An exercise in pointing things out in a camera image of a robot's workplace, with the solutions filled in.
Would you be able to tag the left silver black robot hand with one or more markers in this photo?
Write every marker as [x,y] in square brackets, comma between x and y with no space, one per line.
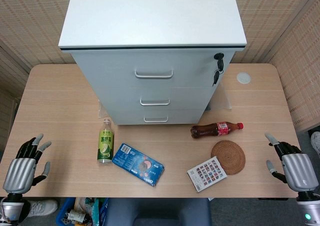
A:
[20,173]

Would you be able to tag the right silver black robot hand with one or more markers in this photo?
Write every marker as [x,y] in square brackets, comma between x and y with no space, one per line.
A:
[298,171]

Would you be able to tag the white drawer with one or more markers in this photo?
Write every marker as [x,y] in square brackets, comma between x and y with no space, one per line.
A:
[127,117]
[107,68]
[117,98]

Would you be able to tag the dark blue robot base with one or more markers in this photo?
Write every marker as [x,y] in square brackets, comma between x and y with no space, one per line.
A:
[160,212]

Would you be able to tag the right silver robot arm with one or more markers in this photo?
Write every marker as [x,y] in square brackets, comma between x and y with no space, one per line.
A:
[308,208]

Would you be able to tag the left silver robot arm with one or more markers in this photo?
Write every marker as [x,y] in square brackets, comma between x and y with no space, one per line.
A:
[12,207]

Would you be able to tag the white bottom drawer front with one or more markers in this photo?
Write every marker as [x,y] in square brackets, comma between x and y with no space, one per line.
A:
[127,117]

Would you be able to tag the white top drawer front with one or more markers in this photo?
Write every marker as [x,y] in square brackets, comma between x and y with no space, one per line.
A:
[107,68]

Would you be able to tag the white three-drawer cabinet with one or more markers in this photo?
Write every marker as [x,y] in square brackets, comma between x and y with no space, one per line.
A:
[150,15]

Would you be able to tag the white sneaker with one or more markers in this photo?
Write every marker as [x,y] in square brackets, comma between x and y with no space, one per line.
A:
[316,142]
[42,207]

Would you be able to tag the blue plastic storage bin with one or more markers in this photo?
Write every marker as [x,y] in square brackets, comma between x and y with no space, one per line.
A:
[61,211]

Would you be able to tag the round woven rattan coaster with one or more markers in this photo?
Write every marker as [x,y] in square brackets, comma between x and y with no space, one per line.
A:
[231,153]

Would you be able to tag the green lemon tea bottle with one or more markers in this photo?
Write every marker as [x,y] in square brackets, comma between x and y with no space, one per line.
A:
[105,143]

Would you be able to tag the white box with picture grid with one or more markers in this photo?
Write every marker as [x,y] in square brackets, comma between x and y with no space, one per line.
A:
[206,174]

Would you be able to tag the red-label cola bottle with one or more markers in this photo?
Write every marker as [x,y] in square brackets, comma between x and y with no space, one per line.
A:
[207,130]

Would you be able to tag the clear plastic sheet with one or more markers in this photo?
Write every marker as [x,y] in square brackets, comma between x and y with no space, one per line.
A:
[222,98]

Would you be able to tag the blue Oreo cookie box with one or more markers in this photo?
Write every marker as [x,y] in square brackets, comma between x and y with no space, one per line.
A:
[137,164]

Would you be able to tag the black hanging spare key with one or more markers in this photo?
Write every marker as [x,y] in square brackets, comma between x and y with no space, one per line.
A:
[216,77]

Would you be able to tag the black key in lock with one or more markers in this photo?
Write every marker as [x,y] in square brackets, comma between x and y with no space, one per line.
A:
[220,60]

